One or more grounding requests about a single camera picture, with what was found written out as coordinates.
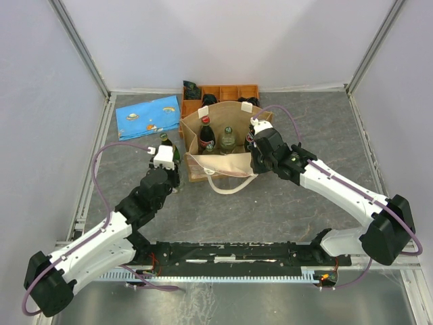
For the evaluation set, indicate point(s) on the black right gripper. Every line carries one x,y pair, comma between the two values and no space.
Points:
253,152

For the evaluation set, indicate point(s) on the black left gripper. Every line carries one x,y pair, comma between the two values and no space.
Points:
175,175

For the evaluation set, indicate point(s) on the green glass beverage bottle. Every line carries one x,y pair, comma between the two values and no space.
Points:
165,141

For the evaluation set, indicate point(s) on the burlap canvas tote bag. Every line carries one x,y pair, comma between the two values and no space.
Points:
232,114

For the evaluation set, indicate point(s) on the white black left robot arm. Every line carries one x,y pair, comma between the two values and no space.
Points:
52,280

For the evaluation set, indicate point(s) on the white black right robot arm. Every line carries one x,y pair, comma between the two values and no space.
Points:
386,224

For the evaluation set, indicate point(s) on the red-capped beverage bottle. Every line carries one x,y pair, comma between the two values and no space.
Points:
206,136

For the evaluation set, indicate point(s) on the green soda water bottle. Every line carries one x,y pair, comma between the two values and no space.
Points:
227,141

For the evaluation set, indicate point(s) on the gold-capped glass bottle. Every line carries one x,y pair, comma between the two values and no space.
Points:
210,149

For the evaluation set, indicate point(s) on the dark yellow-patterned rolled sock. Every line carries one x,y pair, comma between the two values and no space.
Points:
252,100

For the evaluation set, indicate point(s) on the blue space-print cloth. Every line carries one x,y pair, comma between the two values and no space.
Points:
146,118

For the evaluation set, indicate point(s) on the orange wooden compartment tray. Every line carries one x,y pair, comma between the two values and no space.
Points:
222,93

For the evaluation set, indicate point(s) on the dark orange-striped rolled sock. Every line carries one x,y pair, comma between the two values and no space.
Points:
209,99

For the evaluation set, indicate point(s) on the dark patterned rolled sock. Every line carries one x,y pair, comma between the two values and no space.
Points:
192,91

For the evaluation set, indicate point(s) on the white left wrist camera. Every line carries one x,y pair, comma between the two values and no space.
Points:
162,157

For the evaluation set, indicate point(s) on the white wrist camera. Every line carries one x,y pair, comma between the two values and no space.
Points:
260,125
162,157

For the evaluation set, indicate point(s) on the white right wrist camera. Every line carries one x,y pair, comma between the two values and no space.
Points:
260,125

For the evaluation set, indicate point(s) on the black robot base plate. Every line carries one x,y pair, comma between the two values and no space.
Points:
221,259

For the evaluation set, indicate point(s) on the light blue cable duct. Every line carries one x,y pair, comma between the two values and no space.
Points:
301,276

